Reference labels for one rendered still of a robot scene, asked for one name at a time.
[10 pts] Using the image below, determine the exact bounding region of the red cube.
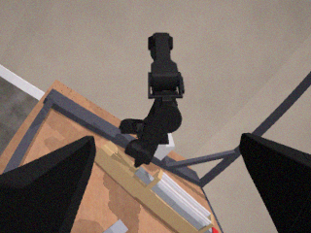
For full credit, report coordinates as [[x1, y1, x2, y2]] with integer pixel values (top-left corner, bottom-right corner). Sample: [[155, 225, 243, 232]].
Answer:
[[212, 227, 219, 233]]

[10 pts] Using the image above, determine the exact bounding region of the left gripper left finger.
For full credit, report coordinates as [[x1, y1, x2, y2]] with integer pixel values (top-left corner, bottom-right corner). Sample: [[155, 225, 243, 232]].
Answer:
[[0, 136, 96, 233]]

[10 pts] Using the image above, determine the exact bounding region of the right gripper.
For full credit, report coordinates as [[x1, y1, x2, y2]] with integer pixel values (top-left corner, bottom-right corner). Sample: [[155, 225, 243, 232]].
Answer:
[[124, 114, 164, 168]]

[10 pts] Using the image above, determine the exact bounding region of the clear rectangular channel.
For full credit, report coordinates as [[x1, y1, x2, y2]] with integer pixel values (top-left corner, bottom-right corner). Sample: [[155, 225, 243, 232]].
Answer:
[[150, 172, 211, 232]]

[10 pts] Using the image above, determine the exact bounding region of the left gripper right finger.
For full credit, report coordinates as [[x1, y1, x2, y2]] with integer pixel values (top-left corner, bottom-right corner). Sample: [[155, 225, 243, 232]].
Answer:
[[239, 133, 311, 233]]

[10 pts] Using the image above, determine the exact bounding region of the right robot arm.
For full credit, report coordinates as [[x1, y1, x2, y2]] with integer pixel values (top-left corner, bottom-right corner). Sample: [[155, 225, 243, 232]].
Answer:
[[119, 32, 185, 145]]

